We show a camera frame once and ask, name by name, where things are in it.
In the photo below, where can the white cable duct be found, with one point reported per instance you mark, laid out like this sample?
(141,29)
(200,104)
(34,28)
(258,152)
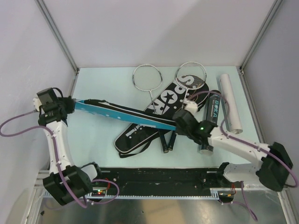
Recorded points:
(212,194)

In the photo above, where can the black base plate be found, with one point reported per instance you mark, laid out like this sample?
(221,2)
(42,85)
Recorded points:
(166,181)

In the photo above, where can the aluminium frame post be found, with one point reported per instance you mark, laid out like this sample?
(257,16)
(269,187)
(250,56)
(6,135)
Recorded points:
(262,31)
(57,34)

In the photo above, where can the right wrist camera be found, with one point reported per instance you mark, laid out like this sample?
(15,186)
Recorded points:
(190,106)

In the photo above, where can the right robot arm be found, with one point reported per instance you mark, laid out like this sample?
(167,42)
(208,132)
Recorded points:
(208,133)

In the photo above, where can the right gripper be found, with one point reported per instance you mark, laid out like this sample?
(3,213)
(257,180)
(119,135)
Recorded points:
(178,130)

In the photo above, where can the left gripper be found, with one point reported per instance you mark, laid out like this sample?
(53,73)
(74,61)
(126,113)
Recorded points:
(70,103)

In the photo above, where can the white racket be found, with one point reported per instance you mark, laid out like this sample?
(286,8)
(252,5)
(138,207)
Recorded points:
(147,78)
(190,78)

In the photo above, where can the aluminium frame post right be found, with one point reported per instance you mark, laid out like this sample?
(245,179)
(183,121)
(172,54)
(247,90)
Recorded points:
(262,31)

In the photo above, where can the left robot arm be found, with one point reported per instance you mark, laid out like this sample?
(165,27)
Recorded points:
(66,182)

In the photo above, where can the black shuttlecock tube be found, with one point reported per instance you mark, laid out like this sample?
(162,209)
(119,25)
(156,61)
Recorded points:
(212,112)

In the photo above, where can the white shuttlecock tube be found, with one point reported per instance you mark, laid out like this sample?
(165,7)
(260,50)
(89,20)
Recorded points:
(233,118)

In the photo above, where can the black racket bag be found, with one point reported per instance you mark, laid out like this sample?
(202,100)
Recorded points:
(167,104)

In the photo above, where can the blue racket bag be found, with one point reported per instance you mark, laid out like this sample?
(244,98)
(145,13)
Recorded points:
(131,115)

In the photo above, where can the aluminium frame post left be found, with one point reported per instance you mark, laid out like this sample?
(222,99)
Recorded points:
(57,34)

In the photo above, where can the aluminium rail right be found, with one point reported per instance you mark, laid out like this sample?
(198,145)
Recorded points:
(254,105)

